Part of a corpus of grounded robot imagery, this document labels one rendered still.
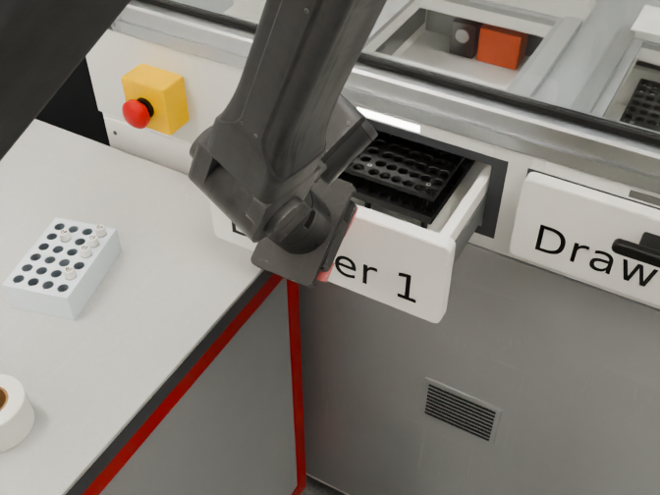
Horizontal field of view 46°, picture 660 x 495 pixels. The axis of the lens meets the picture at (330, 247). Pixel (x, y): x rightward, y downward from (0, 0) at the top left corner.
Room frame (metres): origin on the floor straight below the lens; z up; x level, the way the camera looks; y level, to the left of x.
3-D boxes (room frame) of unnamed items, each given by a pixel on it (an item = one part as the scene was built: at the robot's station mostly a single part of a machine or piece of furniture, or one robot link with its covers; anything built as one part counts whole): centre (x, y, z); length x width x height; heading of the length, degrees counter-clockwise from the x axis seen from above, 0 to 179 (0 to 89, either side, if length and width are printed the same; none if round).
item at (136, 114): (0.87, 0.25, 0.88); 0.04 x 0.03 x 0.04; 61
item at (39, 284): (0.68, 0.32, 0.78); 0.12 x 0.08 x 0.04; 165
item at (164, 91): (0.90, 0.23, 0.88); 0.07 x 0.05 x 0.07; 61
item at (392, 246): (0.63, 0.01, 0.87); 0.29 x 0.02 x 0.11; 61
